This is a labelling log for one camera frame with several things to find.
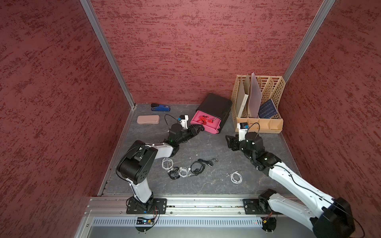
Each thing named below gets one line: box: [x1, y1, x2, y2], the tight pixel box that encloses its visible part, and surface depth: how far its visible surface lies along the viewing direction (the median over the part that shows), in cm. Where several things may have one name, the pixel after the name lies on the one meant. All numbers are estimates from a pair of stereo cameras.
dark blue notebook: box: [257, 98, 278, 119], surface depth 105 cm
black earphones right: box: [190, 158, 219, 176], surface depth 91 cm
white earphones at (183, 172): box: [178, 166, 192, 179], surface depth 87 cm
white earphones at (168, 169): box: [161, 157, 174, 173], surface depth 89 cm
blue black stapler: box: [150, 103, 171, 112], surface depth 120 cm
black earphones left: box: [167, 166, 181, 180], surface depth 86 cm
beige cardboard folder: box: [235, 73, 251, 118], surface depth 97 cm
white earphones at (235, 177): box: [226, 170, 243, 184], surface depth 85 cm
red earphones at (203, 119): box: [197, 115, 210, 125], surface depth 94 cm
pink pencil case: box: [136, 115, 160, 125], surface depth 112 cm
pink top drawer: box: [190, 110, 222, 134], surface depth 94 cm
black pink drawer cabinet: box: [190, 93, 233, 134], surface depth 96 cm
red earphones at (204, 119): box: [198, 115, 217, 126], surface depth 94 cm
